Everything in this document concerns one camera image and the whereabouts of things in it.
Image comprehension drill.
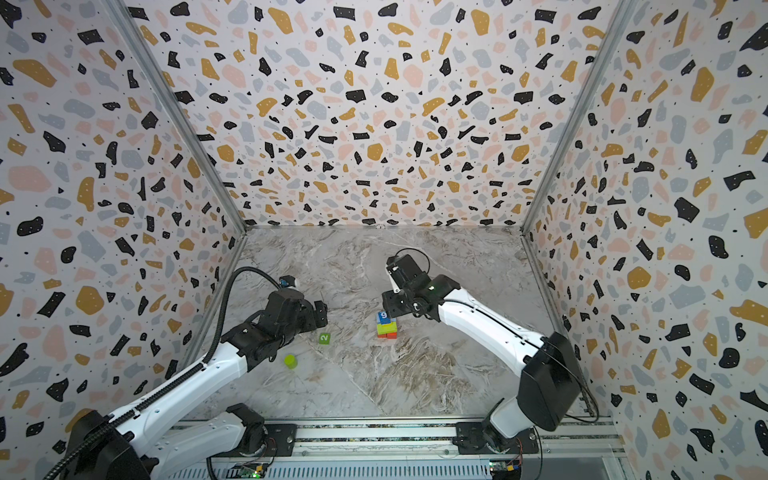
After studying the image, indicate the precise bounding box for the lime green cylinder block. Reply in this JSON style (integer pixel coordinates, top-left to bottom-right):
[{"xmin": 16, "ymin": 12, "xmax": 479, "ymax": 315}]
[{"xmin": 284, "ymin": 354, "xmax": 298, "ymax": 370}]

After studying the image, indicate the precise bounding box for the aluminium right corner post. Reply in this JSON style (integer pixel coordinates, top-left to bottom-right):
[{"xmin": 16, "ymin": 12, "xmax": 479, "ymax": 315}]
[{"xmin": 520, "ymin": 0, "xmax": 637, "ymax": 238}]

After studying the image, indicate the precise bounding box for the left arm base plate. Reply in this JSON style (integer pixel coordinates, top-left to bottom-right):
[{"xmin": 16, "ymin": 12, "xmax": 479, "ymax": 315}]
[{"xmin": 215, "ymin": 423, "xmax": 298, "ymax": 460}]

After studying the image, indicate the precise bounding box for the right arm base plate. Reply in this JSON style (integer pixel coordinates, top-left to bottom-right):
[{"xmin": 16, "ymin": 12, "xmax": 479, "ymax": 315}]
[{"xmin": 452, "ymin": 421, "xmax": 540, "ymax": 456}]

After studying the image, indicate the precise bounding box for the blue number cube nine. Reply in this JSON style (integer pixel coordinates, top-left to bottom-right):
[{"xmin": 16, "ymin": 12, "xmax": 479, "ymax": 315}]
[{"xmin": 377, "ymin": 311, "xmax": 391, "ymax": 325}]

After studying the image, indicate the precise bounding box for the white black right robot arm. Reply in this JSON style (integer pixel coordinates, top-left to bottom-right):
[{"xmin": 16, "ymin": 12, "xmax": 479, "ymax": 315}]
[{"xmin": 382, "ymin": 254, "xmax": 582, "ymax": 441}]

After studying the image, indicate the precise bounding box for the black corrugated cable conduit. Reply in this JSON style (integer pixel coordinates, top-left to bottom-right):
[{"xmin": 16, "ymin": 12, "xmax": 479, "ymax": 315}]
[{"xmin": 41, "ymin": 266, "xmax": 283, "ymax": 480}]

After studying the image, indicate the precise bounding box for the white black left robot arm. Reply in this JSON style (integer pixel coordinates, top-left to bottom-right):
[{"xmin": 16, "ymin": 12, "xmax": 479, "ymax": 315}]
[{"xmin": 46, "ymin": 288, "xmax": 328, "ymax": 479}]

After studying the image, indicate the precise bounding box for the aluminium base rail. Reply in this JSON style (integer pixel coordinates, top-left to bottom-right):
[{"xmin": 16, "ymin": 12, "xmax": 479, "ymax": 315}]
[{"xmin": 159, "ymin": 417, "xmax": 634, "ymax": 479}]

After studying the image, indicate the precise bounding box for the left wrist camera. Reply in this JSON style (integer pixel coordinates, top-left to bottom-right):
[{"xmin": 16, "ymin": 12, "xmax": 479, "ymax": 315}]
[{"xmin": 279, "ymin": 275, "xmax": 299, "ymax": 288}]

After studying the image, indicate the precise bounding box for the aluminium corner post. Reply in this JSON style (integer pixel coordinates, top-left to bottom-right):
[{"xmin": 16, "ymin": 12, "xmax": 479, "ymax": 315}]
[
  {"xmin": 101, "ymin": 0, "xmax": 248, "ymax": 235},
  {"xmin": 520, "ymin": 0, "xmax": 637, "ymax": 238}
]

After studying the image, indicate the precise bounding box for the lime green rectangular block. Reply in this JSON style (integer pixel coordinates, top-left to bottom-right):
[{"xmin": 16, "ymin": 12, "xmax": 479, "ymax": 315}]
[{"xmin": 376, "ymin": 322, "xmax": 398, "ymax": 336}]

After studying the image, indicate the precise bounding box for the aluminium left corner post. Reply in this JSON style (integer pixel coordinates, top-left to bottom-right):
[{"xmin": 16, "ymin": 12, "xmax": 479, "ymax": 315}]
[{"xmin": 101, "ymin": 0, "xmax": 248, "ymax": 235}]

